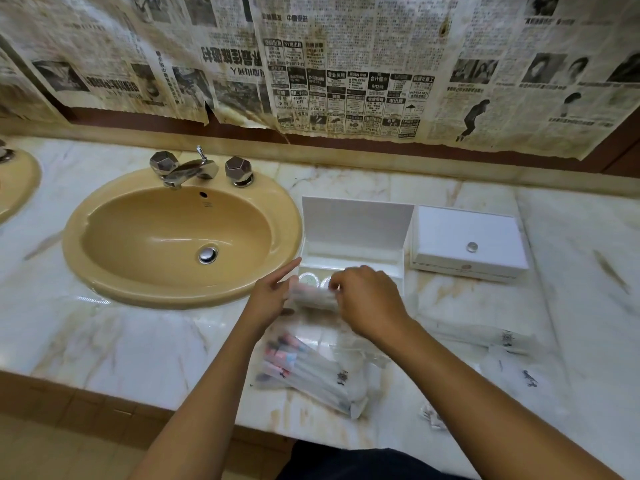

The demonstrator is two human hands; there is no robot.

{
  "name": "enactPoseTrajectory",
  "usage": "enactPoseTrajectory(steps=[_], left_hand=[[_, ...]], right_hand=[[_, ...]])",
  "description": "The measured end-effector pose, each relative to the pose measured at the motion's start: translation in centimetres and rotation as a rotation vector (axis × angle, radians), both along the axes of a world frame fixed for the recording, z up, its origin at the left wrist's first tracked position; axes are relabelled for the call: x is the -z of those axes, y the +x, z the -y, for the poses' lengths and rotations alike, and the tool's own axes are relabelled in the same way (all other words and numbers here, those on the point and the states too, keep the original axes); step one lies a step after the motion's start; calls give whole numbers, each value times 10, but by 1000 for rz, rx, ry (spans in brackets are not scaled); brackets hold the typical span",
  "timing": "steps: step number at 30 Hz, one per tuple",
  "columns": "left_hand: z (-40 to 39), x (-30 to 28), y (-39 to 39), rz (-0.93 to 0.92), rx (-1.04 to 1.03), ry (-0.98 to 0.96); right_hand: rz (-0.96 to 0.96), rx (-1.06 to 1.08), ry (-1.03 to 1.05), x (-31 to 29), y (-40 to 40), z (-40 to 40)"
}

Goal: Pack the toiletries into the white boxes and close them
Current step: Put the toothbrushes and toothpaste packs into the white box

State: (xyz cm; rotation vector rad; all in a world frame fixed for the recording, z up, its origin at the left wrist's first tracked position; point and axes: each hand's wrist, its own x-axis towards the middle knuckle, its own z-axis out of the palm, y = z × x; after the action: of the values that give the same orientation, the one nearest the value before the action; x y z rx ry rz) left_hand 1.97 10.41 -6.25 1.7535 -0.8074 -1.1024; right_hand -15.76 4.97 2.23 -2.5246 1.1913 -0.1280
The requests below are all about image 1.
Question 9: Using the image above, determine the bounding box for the yellowed newspaper sheet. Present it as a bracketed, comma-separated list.
[247, 0, 456, 143]
[425, 0, 640, 161]
[0, 0, 276, 129]
[0, 47, 69, 125]

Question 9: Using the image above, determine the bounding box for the person's left forearm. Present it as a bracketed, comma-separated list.
[127, 319, 273, 480]

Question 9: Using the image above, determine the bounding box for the chrome faucet spout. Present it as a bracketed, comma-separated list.
[162, 145, 220, 191]

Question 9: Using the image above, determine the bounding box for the person's right hand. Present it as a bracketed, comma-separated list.
[328, 265, 415, 345]

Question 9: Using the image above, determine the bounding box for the person's right forearm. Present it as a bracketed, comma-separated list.
[385, 319, 623, 480]

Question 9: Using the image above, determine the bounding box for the person's left hand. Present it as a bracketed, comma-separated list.
[245, 257, 303, 341]

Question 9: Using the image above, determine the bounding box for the person's dark clothing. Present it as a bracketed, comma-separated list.
[277, 439, 471, 480]

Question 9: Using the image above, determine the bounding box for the white box with round knob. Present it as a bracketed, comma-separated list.
[409, 204, 530, 285]
[295, 196, 416, 321]

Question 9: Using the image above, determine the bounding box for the red item packet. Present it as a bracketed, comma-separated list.
[419, 404, 449, 431]

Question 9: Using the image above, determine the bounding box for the beige oval sink basin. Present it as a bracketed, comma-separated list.
[62, 167, 305, 311]
[0, 147, 43, 225]

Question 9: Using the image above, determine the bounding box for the pile of toothbrush kits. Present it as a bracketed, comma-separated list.
[252, 330, 371, 421]

